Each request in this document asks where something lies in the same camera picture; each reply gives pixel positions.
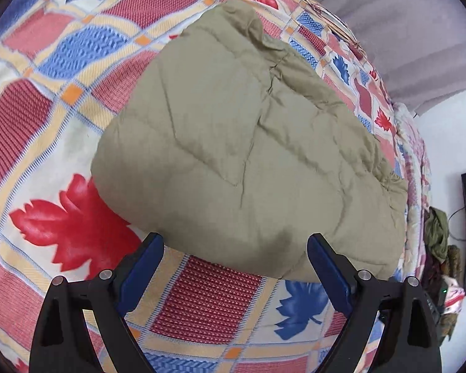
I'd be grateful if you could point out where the black cable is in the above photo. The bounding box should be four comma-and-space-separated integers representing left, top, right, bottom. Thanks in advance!
449, 208, 466, 242

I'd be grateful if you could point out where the brown patterned cloth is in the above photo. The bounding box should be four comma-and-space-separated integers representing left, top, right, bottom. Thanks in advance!
446, 245, 465, 280

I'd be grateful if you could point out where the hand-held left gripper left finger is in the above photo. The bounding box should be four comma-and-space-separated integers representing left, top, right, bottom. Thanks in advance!
29, 232, 165, 373

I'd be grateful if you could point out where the olive green garment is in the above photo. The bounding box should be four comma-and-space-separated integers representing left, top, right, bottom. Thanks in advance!
425, 207, 449, 259

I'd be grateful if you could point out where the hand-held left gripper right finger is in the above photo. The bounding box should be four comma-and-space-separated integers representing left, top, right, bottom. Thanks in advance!
307, 233, 443, 373

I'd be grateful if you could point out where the pink floral quilt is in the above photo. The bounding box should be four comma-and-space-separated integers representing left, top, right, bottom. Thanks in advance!
392, 103, 432, 280

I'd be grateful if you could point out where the khaki padded jacket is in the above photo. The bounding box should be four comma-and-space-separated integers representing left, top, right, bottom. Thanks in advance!
91, 0, 408, 282

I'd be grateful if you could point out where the leaf print checked blanket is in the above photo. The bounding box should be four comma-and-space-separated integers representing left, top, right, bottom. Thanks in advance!
0, 0, 424, 373

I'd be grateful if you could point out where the wide grey curtain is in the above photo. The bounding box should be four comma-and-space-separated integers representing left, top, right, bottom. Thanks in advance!
295, 0, 466, 115

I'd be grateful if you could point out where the white red dotted cloth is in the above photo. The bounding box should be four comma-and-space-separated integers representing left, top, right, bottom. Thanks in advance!
445, 276, 466, 313

